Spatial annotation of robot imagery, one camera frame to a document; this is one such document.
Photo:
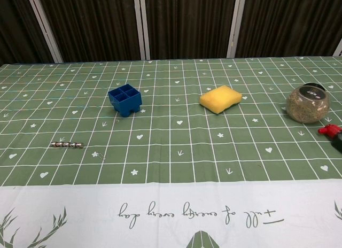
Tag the small beaded metal chain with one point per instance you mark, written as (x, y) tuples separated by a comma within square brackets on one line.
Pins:
[(66, 145)]

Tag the green grid deer tablecloth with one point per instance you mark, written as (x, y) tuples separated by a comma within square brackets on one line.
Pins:
[(171, 151)]

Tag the blue four-compartment plastic box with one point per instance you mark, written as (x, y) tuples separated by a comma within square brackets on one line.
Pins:
[(125, 99)]

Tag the yellow sponge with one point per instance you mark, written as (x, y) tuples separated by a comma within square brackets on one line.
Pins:
[(220, 98)]

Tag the dark pleated partition panel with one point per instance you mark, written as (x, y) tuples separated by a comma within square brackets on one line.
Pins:
[(291, 23), (93, 26), (187, 23), (18, 31)]

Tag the round glass jar of grain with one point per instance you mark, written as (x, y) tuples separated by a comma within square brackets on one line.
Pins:
[(307, 106)]

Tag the black bottle with red cap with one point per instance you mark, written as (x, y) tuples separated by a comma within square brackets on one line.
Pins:
[(334, 134)]

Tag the white partition frame post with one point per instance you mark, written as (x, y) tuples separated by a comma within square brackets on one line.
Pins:
[(338, 49), (235, 23), (143, 26), (45, 29)]

